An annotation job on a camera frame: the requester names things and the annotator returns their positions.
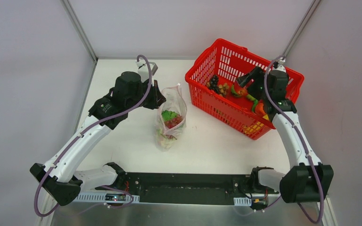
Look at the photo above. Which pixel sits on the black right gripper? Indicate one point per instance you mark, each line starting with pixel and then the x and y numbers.
pixel 253 83

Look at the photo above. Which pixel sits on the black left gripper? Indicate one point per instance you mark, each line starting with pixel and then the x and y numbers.
pixel 153 95

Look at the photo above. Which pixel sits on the green lettuce leaf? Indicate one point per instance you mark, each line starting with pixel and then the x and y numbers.
pixel 166 140

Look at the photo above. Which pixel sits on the clear zip top bag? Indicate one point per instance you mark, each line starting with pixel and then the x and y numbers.
pixel 174 102

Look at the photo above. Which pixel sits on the red grape bunch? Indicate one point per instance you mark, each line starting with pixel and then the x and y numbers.
pixel 171 123

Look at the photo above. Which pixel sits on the orange fruit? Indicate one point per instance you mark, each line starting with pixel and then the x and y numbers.
pixel 259 109

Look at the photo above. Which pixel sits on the red apple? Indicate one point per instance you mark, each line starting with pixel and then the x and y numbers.
pixel 241 92

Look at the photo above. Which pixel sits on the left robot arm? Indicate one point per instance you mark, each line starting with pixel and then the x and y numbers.
pixel 59 176

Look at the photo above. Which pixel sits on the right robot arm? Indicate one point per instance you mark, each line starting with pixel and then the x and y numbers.
pixel 308 179

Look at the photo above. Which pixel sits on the dark grape bunch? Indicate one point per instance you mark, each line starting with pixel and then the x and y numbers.
pixel 213 84

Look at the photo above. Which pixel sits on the red plastic basket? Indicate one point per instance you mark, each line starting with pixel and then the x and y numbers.
pixel 229 61

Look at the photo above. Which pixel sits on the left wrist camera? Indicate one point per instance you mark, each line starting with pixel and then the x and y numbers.
pixel 143 70

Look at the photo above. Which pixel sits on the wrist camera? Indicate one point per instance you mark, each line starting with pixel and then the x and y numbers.
pixel 279 64
pixel 143 70

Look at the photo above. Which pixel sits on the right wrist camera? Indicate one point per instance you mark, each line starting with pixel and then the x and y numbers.
pixel 279 64

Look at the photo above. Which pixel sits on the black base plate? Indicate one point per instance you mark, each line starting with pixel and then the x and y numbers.
pixel 205 189

